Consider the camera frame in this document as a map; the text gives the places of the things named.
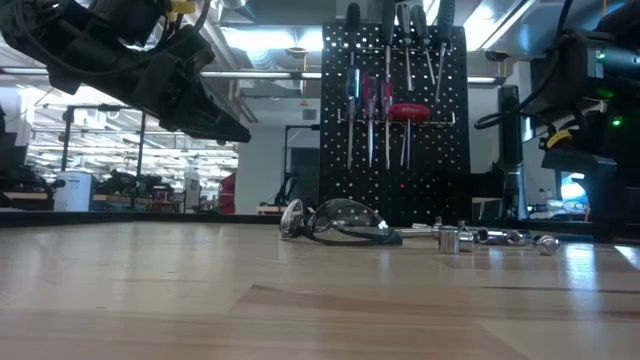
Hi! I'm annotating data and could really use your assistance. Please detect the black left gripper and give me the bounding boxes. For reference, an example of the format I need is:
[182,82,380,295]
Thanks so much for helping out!
[89,0,253,144]

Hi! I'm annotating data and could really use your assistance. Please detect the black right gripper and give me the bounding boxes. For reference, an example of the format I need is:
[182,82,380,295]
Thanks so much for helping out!
[539,148,621,243]

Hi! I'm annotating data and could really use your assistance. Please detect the blue translucent handle screwdriver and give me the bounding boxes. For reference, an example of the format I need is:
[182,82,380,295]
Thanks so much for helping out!
[345,67,362,170]

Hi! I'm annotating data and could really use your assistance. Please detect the red translucent handle screwdriver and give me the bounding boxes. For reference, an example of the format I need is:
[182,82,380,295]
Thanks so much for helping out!
[362,73,380,169]
[379,79,395,171]

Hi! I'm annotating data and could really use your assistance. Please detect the clear black safety glasses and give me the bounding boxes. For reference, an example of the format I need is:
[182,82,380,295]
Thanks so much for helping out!
[278,197,404,247]

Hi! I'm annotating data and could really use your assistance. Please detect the small black ribbed screwdriver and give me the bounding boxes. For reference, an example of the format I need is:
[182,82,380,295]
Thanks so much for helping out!
[345,2,362,69]

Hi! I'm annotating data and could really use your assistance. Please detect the red T-handle hex key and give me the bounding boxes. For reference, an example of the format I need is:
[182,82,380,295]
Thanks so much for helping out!
[387,103,432,170]

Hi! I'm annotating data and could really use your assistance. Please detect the grey handle screwdriver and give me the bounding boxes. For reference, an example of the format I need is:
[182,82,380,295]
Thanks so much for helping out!
[396,2,414,93]
[410,3,437,85]

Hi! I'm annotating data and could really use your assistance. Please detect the black screwdriver with blue cap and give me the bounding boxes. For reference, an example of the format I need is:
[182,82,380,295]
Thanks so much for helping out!
[433,0,457,105]

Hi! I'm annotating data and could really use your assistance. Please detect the black tall tower unit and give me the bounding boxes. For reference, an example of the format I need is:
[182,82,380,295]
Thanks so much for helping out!
[498,84,525,221]

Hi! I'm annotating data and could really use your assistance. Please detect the black metal pegboard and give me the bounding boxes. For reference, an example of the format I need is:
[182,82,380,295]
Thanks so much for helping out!
[319,20,471,226]

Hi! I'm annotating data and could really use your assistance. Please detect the chrome extension bar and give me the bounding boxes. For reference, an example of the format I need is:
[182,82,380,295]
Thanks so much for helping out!
[393,226,444,239]

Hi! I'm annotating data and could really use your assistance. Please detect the silver ceiling air duct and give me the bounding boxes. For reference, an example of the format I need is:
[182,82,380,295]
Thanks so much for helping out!
[199,14,261,125]

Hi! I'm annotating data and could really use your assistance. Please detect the black background gantry frame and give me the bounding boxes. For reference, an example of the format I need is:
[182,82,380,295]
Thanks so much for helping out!
[60,103,150,211]

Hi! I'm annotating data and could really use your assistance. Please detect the black aluminium table frame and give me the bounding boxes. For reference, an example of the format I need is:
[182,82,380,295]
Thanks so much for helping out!
[0,209,640,241]

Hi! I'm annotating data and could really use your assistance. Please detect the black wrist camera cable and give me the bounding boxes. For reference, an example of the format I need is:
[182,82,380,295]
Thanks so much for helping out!
[473,84,564,147]

